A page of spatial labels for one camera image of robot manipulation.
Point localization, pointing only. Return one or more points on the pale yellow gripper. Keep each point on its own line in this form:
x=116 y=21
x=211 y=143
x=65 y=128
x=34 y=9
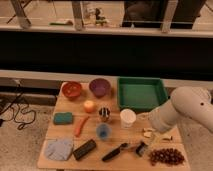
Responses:
x=150 y=138

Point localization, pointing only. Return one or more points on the black rectangular eraser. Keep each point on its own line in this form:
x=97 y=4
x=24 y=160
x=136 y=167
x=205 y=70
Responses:
x=84 y=149

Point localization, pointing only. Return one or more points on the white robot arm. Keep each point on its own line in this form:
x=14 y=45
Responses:
x=190 y=102

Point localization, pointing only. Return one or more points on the white paper cup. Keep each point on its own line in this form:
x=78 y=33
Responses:
x=127 y=117

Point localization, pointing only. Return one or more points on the blue plastic cup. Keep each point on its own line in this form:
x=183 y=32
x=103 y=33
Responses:
x=103 y=131

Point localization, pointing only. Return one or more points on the yellow banana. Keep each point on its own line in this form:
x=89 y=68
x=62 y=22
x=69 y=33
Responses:
x=148 y=132

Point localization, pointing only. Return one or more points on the black binder clip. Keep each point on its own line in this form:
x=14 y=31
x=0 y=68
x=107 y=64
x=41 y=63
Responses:
x=141 y=149

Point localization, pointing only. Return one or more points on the bunch of dark grapes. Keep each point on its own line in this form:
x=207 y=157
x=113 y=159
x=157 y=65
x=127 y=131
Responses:
x=169 y=156

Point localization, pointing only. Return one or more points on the green plastic tray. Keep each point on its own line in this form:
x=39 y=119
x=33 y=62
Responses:
x=140 y=94

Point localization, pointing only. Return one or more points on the peach apple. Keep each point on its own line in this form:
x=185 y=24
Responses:
x=89 y=106

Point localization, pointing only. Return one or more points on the orange carrot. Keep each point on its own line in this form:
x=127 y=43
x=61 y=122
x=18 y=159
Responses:
x=80 y=125

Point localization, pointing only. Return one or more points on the purple bowl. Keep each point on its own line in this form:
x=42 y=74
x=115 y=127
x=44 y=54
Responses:
x=100 y=87

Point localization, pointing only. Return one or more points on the red bowl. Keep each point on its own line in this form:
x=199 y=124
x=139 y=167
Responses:
x=72 y=89

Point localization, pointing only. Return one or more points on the teal sponge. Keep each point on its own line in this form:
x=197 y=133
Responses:
x=63 y=118

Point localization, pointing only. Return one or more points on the blue grey cloth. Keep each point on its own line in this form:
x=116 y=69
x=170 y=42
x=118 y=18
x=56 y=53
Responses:
x=59 y=149

